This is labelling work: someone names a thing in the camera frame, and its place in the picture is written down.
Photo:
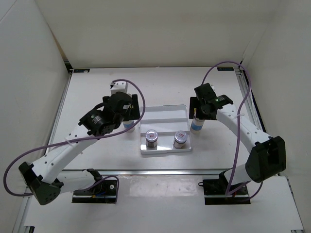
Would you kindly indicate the orange spice jar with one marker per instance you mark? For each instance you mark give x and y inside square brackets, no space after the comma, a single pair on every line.
[180,139]

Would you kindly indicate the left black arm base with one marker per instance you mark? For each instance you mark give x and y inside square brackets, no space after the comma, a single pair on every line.
[104,191]

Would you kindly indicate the white divided tray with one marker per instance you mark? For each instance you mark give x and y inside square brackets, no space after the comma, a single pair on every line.
[166,120]

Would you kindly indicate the front aluminium rail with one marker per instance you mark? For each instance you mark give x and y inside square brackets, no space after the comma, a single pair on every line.
[145,172]

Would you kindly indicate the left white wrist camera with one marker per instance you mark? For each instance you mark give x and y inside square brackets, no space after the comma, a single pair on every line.
[120,86]

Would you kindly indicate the blue label jar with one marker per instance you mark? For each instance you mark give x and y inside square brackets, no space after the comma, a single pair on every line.
[196,125]
[129,126]

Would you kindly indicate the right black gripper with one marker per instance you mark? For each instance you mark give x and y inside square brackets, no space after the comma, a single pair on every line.
[194,103]

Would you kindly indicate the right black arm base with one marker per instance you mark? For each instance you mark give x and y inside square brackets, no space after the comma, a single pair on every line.
[214,192]

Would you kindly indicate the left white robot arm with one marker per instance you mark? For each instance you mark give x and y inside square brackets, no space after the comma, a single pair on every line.
[45,177]

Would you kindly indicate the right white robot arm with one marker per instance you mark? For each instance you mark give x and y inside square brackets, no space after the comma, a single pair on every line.
[267,154]

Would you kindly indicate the dark spice jar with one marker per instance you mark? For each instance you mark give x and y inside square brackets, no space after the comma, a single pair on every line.
[151,138]

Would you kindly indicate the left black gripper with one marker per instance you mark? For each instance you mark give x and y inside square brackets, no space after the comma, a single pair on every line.
[134,110]

